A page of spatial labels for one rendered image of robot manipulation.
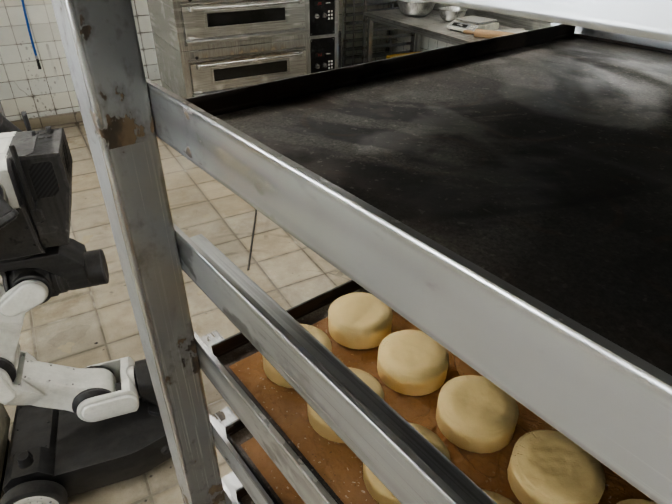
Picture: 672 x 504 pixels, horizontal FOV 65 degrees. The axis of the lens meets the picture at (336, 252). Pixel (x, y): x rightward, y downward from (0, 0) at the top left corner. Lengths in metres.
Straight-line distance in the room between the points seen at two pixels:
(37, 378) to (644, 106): 1.95
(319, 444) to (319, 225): 0.19
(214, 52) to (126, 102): 4.61
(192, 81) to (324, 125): 4.58
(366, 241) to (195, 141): 0.12
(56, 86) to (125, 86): 5.47
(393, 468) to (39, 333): 2.85
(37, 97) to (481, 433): 5.59
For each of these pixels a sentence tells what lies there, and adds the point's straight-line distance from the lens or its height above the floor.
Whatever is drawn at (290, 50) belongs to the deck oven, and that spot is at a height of 0.68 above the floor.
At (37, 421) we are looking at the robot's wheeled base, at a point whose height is 0.19.
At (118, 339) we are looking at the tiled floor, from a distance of 2.82.
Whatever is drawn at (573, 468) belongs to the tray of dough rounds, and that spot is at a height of 1.51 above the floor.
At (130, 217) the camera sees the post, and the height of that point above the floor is 1.62.
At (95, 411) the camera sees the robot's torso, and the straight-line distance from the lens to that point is 2.12.
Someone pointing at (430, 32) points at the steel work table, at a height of 0.87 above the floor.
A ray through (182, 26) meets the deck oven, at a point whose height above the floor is 0.95.
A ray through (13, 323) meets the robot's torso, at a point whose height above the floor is 0.71.
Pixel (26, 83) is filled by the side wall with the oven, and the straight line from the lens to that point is 5.75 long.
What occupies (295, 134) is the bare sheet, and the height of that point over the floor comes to 1.67.
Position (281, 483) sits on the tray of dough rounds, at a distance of 0.45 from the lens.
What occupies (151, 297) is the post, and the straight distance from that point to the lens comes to 0.36.
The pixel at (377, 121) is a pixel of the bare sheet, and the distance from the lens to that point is 0.31.
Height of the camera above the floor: 1.77
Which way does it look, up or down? 33 degrees down
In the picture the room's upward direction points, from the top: straight up
